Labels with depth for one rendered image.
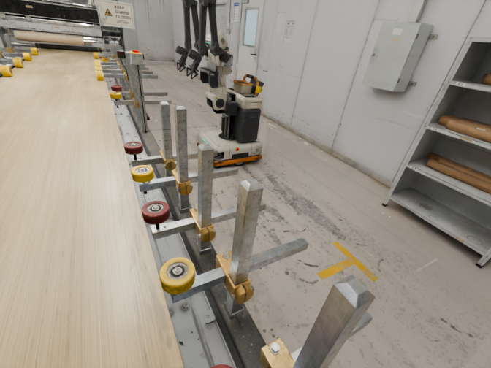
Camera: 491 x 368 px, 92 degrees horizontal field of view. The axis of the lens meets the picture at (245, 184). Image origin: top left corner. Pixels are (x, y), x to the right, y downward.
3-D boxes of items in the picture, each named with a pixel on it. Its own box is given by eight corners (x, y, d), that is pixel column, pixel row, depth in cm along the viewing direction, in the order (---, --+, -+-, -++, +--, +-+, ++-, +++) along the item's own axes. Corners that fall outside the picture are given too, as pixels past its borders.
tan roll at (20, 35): (121, 47, 397) (120, 39, 390) (122, 48, 388) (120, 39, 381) (7, 39, 332) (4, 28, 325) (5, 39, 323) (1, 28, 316)
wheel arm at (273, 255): (299, 244, 81) (302, 235, 78) (306, 251, 78) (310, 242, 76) (169, 293, 61) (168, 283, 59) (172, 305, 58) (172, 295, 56)
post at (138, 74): (147, 130, 179) (140, 63, 155) (149, 132, 175) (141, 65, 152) (141, 131, 177) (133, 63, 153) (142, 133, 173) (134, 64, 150)
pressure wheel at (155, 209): (154, 247, 74) (150, 218, 68) (140, 233, 78) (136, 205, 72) (176, 234, 79) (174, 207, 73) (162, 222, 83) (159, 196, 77)
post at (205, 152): (206, 255, 93) (209, 142, 68) (209, 263, 90) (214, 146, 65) (197, 258, 91) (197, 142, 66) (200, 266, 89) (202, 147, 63)
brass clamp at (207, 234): (203, 216, 91) (203, 205, 88) (217, 239, 81) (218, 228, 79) (187, 220, 88) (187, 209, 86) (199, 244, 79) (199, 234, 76)
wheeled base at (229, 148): (239, 142, 352) (240, 125, 339) (262, 161, 307) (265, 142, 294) (195, 147, 320) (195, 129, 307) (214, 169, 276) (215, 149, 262)
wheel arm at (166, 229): (260, 207, 100) (261, 198, 97) (264, 212, 97) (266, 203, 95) (151, 235, 80) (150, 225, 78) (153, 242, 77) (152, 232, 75)
